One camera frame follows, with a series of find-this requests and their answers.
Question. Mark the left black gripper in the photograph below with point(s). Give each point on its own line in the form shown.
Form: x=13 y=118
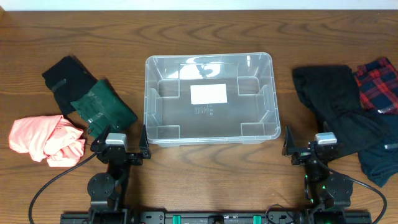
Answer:
x=118 y=157

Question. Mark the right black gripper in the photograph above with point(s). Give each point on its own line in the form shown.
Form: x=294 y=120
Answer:
x=302 y=154

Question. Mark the dark green garment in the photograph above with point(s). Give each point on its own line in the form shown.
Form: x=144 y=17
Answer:
x=101 y=107

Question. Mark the large black garment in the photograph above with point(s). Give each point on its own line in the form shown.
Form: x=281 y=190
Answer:
x=331 y=93

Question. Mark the pink garment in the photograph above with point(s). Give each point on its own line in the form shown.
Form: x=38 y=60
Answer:
x=51 y=138

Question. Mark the dark teal garment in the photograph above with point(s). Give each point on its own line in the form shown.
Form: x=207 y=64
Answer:
x=379 y=162

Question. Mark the red navy plaid garment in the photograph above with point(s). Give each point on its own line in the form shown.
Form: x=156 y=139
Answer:
x=377 y=83

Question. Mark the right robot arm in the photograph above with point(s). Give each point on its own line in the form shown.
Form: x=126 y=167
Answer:
x=329 y=192

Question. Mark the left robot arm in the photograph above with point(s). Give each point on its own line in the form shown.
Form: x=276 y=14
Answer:
x=108 y=189

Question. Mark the clear plastic storage container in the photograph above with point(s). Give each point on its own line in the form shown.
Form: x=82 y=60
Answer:
x=251 y=115

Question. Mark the white label in container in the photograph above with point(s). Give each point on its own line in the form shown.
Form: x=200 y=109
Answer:
x=208 y=94

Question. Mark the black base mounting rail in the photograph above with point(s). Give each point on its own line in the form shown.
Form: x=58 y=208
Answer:
x=273 y=216

